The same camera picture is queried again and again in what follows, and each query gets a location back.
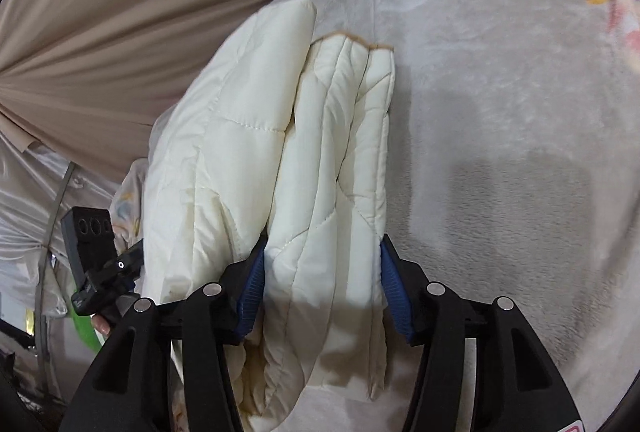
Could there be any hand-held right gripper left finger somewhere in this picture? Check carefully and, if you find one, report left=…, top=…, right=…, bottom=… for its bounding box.
left=57, top=237, right=269, bottom=432

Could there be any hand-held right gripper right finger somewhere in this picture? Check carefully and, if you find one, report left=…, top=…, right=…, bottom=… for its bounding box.
left=379, top=234, right=587, bottom=432

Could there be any cream quilted jacket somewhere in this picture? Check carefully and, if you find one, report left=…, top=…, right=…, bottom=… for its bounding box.
left=140, top=0, right=398, bottom=432

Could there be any person's left hand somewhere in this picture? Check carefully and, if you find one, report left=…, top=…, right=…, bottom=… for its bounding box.
left=91, top=312, right=114, bottom=339

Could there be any grey metal pole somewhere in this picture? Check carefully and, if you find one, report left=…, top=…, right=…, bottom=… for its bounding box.
left=31, top=162, right=79, bottom=363

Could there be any translucent plastic sheet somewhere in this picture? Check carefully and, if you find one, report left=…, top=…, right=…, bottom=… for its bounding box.
left=0, top=117, right=126, bottom=363

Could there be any green plastic object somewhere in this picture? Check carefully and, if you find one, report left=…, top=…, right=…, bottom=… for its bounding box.
left=70, top=307, right=108, bottom=356

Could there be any beige curtain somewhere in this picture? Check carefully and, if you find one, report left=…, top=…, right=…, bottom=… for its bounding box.
left=0, top=0, right=391, bottom=183

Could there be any floral fleece blanket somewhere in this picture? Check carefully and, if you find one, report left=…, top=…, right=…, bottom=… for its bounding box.
left=112, top=0, right=640, bottom=432

